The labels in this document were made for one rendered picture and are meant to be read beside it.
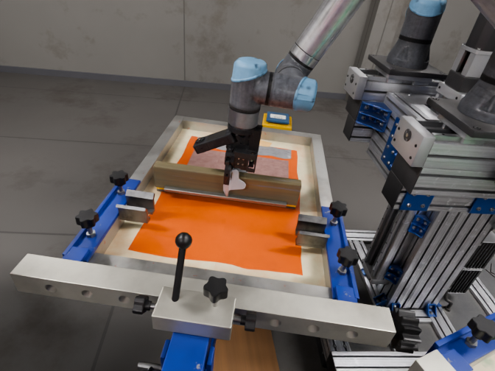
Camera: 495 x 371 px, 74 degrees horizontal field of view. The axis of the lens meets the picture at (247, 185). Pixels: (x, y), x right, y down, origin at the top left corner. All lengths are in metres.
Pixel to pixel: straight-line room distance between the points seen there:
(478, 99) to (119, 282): 0.93
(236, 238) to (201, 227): 0.10
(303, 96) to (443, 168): 0.46
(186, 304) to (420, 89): 1.21
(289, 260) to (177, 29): 4.02
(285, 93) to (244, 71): 0.10
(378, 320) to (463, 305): 1.43
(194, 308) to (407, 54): 1.17
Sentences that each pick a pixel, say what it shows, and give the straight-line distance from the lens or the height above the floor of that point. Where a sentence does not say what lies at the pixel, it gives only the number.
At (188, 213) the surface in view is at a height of 0.95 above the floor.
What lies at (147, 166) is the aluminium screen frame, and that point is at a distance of 1.04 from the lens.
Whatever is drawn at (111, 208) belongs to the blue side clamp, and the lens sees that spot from 0.88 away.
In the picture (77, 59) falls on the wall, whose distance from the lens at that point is 5.02.
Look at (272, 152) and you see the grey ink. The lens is 1.22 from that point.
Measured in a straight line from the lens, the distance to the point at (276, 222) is 0.91.
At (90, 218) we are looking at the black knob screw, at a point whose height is 1.06.
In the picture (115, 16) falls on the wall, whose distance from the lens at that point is 4.73.
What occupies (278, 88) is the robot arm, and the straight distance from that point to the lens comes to 0.75.
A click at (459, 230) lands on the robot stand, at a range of 1.57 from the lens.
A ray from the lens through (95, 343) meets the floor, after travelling 1.84.
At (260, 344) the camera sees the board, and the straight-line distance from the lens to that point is 1.76.
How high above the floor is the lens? 1.54
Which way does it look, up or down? 35 degrees down
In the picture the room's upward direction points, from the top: 7 degrees clockwise
